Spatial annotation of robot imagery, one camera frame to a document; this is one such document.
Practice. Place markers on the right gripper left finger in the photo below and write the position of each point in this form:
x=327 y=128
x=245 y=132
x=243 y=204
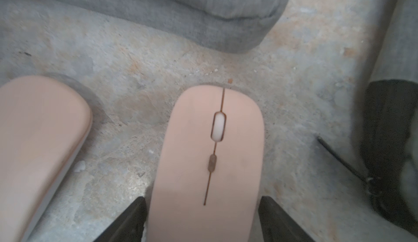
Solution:
x=129 y=225

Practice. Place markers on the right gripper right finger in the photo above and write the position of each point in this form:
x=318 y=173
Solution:
x=277 y=225

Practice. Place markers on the pink computer mouse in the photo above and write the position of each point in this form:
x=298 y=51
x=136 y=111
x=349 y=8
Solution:
x=208 y=177
x=44 y=124

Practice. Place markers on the grey laptop bag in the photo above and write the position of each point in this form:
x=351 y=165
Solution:
x=389 y=144
x=231 y=26

